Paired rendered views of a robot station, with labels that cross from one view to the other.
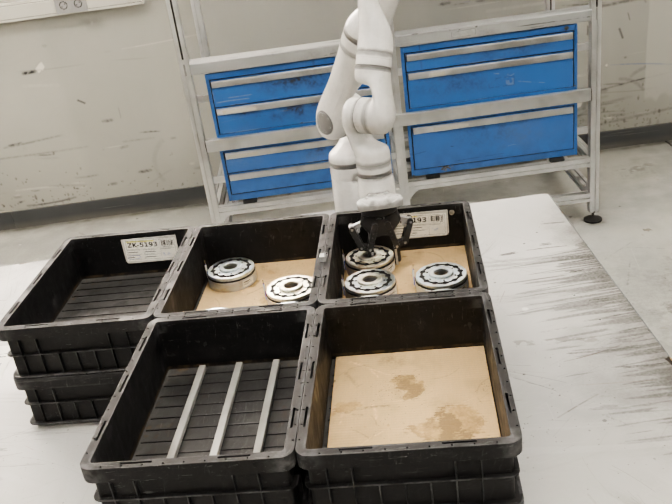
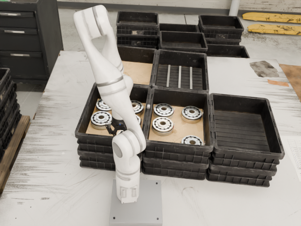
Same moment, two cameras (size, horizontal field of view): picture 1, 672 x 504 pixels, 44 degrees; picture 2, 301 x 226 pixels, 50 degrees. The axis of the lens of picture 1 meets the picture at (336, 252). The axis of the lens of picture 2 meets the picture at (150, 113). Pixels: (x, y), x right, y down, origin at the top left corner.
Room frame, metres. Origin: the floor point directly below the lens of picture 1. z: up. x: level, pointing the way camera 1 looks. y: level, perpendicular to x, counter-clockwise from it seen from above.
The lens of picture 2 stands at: (2.62, -0.04, 1.91)
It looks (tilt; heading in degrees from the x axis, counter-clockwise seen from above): 40 degrees down; 176
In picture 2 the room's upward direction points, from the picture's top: 4 degrees clockwise
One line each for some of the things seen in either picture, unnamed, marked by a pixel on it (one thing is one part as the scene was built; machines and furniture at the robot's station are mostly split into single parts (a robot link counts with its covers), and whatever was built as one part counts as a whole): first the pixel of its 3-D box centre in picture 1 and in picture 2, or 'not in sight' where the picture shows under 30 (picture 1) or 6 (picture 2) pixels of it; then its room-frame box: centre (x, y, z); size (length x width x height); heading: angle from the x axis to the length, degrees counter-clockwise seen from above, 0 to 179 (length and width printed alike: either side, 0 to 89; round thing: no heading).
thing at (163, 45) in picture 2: not in sight; (180, 61); (0.09, 0.37, 0.37); 0.40 x 0.30 x 0.45; 89
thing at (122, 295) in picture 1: (111, 299); (240, 130); (1.52, 0.47, 0.87); 0.40 x 0.30 x 0.11; 173
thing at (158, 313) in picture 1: (250, 265); (179, 116); (1.48, 0.17, 0.92); 0.40 x 0.30 x 0.02; 173
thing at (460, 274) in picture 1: (441, 275); (101, 118); (1.44, -0.20, 0.86); 0.10 x 0.10 x 0.01
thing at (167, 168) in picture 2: not in sight; (175, 140); (1.48, 0.17, 0.76); 0.40 x 0.30 x 0.12; 173
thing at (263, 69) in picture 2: not in sight; (264, 68); (0.69, 0.87, 0.71); 0.22 x 0.19 x 0.01; 179
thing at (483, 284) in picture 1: (400, 252); (116, 110); (1.45, -0.13, 0.92); 0.40 x 0.30 x 0.02; 173
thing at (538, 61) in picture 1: (491, 103); not in sight; (3.34, -0.73, 0.60); 0.72 x 0.03 x 0.56; 89
